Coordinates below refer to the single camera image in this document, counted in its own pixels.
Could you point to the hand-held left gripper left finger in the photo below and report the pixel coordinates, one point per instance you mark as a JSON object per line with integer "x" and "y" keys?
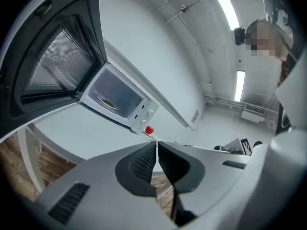
{"x": 96, "y": 188}

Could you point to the wall poster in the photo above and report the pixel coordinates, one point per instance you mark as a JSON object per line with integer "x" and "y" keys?
{"x": 195, "y": 116}

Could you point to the white microwave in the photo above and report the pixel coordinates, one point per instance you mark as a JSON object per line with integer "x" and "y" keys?
{"x": 141, "y": 115}

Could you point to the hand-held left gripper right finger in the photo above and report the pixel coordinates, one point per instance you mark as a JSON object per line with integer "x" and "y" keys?
{"x": 206, "y": 171}

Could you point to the grey table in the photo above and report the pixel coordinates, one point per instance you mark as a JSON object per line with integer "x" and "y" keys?
{"x": 84, "y": 133}

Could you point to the person's head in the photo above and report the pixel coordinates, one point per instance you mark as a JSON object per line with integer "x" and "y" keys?
{"x": 266, "y": 38}

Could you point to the person's black clothing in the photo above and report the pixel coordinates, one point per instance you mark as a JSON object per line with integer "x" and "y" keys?
{"x": 286, "y": 71}

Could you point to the red apple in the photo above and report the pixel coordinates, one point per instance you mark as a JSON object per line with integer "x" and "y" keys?
{"x": 149, "y": 129}

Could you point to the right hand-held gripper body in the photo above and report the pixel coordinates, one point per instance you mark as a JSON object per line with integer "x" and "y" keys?
{"x": 247, "y": 146}

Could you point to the black head camera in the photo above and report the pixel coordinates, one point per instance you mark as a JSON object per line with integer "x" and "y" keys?
{"x": 239, "y": 36}

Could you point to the white air conditioner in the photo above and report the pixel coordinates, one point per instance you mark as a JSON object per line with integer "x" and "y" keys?
{"x": 253, "y": 114}

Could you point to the ceiling light bar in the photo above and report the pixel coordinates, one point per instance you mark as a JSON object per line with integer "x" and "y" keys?
{"x": 239, "y": 85}
{"x": 226, "y": 6}

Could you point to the plate of green peas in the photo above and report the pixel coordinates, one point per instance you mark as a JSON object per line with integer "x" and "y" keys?
{"x": 115, "y": 108}

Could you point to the pile of green peas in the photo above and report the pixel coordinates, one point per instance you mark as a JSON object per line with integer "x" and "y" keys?
{"x": 108, "y": 102}

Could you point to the ceiling smoke detector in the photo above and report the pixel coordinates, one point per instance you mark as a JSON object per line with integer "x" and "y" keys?
{"x": 183, "y": 8}

